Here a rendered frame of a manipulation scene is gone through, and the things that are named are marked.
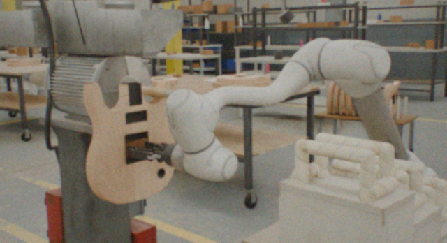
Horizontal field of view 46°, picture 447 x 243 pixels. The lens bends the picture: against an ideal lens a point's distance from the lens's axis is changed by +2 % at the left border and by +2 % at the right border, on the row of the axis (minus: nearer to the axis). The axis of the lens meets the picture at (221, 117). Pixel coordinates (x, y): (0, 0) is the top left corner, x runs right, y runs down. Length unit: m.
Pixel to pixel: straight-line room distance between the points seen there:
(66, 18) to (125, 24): 0.46
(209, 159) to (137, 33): 0.45
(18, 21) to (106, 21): 0.59
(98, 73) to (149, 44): 0.33
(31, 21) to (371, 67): 1.27
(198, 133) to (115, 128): 0.38
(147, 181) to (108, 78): 0.39
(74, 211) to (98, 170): 0.55
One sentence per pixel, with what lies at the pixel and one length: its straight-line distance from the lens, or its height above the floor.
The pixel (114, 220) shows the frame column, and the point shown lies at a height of 0.70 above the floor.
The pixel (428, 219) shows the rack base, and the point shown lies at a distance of 1.35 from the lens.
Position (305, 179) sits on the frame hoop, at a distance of 1.24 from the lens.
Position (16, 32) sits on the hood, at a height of 1.46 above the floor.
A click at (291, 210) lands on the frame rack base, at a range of 1.26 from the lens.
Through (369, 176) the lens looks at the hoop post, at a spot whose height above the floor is 1.16.
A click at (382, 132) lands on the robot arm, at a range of 1.88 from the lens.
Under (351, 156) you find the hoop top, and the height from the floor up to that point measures 1.20.
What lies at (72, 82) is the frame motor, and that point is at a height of 1.27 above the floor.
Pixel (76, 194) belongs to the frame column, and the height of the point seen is 0.82.
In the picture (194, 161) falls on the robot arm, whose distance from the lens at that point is 1.46.
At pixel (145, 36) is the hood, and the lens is 1.60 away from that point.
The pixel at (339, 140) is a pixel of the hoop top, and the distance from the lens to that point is 1.25.
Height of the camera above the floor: 1.49
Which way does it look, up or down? 11 degrees down
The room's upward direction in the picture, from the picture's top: 1 degrees counter-clockwise
